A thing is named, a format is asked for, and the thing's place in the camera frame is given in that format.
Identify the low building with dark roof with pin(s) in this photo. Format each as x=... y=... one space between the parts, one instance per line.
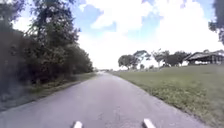
x=206 y=58

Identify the broad dark tree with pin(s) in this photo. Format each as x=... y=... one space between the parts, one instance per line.
x=176 y=58

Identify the grey asphalt path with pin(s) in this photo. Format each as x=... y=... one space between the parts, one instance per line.
x=100 y=100

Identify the small dark tree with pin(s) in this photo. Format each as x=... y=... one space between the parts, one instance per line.
x=160 y=56

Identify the tall tree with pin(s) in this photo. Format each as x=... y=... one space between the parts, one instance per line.
x=220 y=25

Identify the thin pale-crowned tree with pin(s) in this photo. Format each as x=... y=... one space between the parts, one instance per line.
x=141 y=55

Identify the narrow grass strip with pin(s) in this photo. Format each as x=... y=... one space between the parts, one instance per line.
x=50 y=87

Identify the round dark tree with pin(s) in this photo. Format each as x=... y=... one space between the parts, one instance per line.
x=126 y=61

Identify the robot's own part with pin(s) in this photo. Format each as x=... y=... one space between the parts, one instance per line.
x=77 y=125
x=148 y=123

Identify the wood of dark trees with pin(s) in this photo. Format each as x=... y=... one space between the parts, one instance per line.
x=50 y=56

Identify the wide grass field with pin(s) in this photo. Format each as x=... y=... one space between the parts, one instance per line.
x=186 y=86

